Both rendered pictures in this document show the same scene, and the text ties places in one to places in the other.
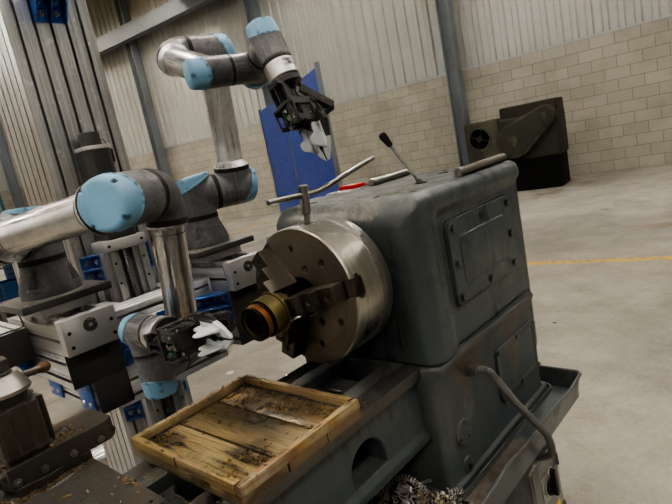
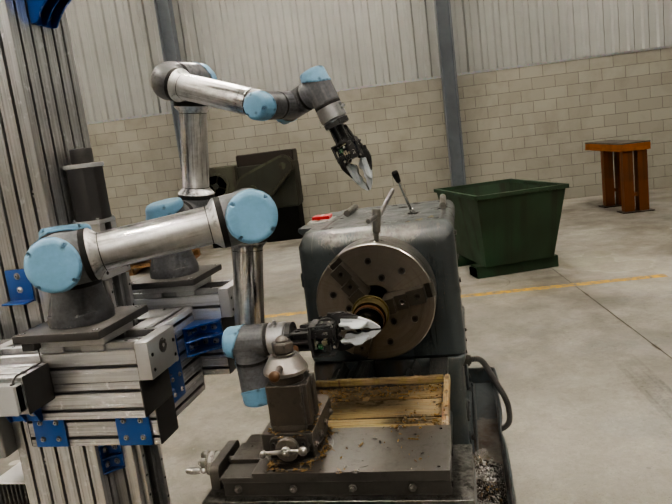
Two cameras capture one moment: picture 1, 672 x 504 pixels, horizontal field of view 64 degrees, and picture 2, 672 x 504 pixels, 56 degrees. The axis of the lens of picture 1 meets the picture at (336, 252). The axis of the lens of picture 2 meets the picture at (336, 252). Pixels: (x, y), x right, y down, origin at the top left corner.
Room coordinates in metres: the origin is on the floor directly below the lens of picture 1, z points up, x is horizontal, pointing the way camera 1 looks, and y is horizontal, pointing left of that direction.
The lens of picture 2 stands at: (-0.18, 1.01, 1.50)
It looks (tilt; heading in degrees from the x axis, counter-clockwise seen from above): 10 degrees down; 328
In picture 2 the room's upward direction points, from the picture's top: 7 degrees counter-clockwise
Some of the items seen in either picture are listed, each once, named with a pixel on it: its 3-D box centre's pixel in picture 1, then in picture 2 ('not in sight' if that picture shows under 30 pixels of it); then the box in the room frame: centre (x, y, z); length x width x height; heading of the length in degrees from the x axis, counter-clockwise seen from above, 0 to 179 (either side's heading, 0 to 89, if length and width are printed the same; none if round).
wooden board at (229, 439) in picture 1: (244, 427); (371, 409); (0.99, 0.25, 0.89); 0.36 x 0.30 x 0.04; 46
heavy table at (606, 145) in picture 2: not in sight; (616, 174); (5.82, -7.89, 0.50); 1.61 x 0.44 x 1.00; 144
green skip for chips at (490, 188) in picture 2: not in sight; (498, 226); (4.58, -3.96, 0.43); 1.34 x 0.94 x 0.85; 156
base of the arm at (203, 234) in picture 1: (203, 229); (172, 258); (1.76, 0.41, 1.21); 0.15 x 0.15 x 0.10
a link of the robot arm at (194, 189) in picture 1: (196, 194); (168, 221); (1.77, 0.41, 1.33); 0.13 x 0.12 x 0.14; 116
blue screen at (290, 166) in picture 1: (297, 171); not in sight; (8.16, 0.33, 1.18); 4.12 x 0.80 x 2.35; 15
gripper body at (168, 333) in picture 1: (178, 337); (313, 336); (1.04, 0.35, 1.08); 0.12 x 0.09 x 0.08; 46
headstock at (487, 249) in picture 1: (409, 251); (387, 272); (1.49, -0.21, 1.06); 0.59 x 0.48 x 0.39; 136
